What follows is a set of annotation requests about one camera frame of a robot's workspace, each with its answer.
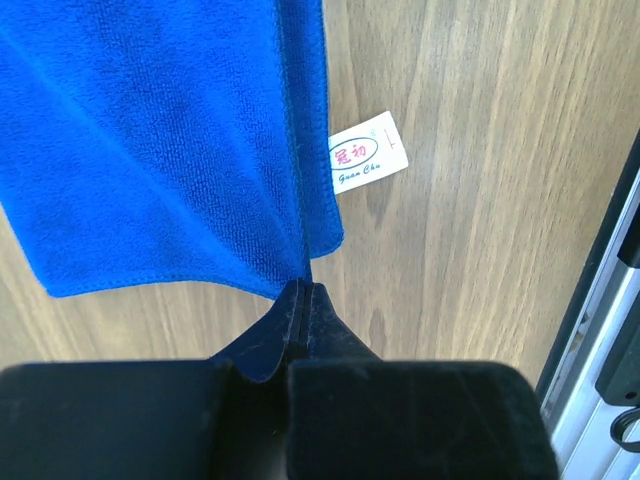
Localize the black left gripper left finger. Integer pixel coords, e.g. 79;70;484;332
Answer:
1;281;306;479

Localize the aluminium table frame rail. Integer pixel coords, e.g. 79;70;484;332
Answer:
536;145;639;479

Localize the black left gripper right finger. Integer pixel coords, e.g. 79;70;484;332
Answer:
287;283;558;479

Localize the blue towel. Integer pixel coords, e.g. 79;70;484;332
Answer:
0;0;409;301

